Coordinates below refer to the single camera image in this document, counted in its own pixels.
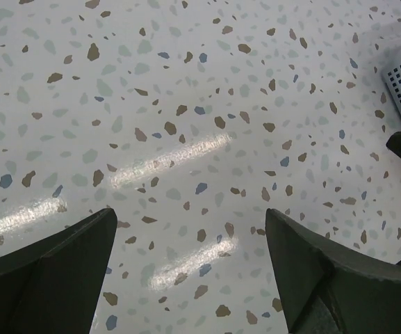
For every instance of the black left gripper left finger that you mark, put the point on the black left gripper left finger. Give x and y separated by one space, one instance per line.
53 285

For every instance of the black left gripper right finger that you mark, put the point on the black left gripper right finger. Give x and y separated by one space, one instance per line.
325 287

